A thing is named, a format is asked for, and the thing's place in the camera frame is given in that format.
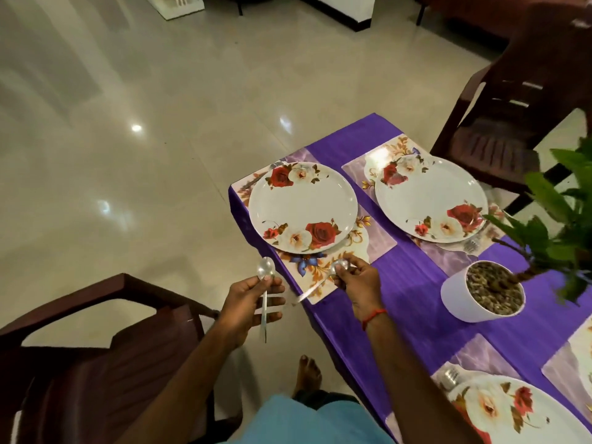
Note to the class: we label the person's right hand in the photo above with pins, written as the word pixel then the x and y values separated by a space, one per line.
pixel 359 286

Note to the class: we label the person's left hand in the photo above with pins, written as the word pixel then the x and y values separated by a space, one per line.
pixel 245 308

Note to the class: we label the steel spoon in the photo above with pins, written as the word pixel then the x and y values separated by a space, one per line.
pixel 313 291
pixel 266 267

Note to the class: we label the white floral plate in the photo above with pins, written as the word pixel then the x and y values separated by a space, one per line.
pixel 305 203
pixel 546 420
pixel 430 194

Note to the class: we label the person's left forearm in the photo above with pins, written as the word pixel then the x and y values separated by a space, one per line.
pixel 176 393

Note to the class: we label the person's right forearm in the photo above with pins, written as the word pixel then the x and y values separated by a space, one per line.
pixel 421 388

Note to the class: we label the purple tablecloth table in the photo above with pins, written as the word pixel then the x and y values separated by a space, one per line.
pixel 407 300

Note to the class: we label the person's left foot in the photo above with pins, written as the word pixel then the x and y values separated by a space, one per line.
pixel 307 374

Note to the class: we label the person's dark trousers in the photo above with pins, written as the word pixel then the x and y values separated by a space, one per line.
pixel 328 398

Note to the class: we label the person's teal t-shirt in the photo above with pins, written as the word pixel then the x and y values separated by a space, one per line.
pixel 305 422

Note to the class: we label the red wrist thread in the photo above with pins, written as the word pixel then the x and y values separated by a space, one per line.
pixel 373 316

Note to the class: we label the green plant in white pot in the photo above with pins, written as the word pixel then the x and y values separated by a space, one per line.
pixel 458 300

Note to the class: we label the brown plastic chair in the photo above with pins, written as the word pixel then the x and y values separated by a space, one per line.
pixel 92 383
pixel 499 152

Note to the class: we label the red-brown sofa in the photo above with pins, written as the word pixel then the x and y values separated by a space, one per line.
pixel 499 12

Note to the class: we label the white small table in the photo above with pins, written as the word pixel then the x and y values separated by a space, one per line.
pixel 176 4

